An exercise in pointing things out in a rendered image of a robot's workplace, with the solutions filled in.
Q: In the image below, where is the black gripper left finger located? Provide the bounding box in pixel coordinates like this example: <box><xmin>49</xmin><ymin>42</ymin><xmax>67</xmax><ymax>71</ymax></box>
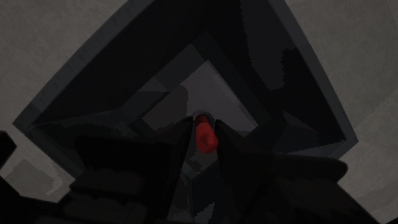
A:
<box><xmin>74</xmin><ymin>116</ymin><xmax>193</xmax><ymax>220</ymax></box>

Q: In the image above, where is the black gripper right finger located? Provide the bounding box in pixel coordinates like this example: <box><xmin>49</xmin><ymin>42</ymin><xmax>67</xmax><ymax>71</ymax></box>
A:
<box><xmin>214</xmin><ymin>119</ymin><xmax>348</xmax><ymax>224</ymax></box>

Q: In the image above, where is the dark red peg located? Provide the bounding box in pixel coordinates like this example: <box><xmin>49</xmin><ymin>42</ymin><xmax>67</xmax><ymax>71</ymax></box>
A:
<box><xmin>195</xmin><ymin>114</ymin><xmax>218</xmax><ymax>154</ymax></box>

